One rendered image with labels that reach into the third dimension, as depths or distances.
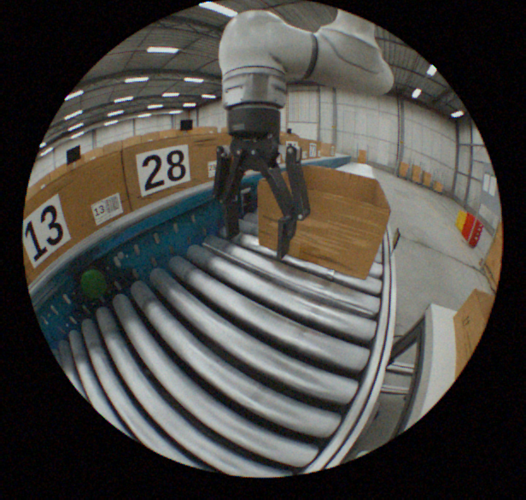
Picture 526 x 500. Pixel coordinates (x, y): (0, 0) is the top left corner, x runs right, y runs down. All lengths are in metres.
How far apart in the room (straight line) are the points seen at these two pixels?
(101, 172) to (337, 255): 0.56
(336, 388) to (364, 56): 0.46
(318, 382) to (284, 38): 0.46
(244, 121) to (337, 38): 0.20
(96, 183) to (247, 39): 0.39
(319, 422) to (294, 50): 0.47
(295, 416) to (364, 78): 0.48
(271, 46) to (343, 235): 0.35
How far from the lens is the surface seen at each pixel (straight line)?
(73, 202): 0.45
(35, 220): 0.48
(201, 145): 0.56
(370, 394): 0.31
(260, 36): 0.26
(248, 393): 0.26
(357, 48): 0.29
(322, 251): 0.39
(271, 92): 0.23
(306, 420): 0.27
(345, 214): 0.35
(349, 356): 0.30
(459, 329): 0.50
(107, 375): 0.38
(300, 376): 0.27
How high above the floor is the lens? 1.01
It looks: 31 degrees down
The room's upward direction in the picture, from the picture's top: straight up
